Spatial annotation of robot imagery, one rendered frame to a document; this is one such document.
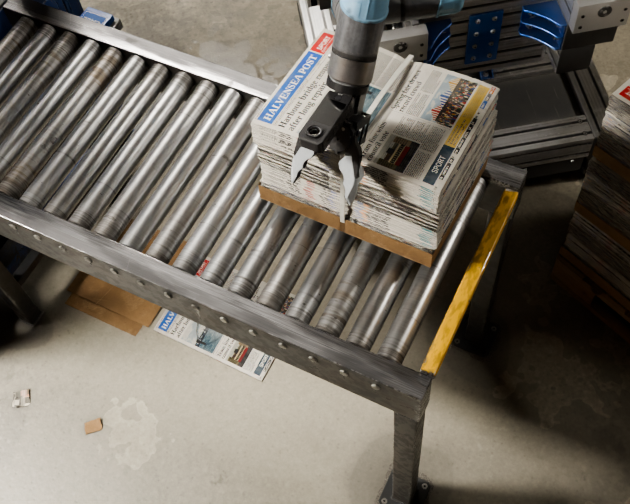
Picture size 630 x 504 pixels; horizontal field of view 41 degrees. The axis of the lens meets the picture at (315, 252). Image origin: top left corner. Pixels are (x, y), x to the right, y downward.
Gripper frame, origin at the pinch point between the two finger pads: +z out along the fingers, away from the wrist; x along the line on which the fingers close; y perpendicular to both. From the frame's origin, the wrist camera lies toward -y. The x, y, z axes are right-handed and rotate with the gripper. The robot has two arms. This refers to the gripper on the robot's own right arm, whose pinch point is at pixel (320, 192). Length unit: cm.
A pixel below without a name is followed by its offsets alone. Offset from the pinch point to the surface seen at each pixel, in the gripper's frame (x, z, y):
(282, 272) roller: 7.1, 23.1, 7.4
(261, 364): 28, 86, 56
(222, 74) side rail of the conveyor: 44, 1, 39
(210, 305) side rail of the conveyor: 16.3, 29.9, -3.0
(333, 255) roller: -0.2, 19.0, 14.0
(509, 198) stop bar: -26.6, 3.3, 34.4
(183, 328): 55, 86, 55
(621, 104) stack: -39, -14, 62
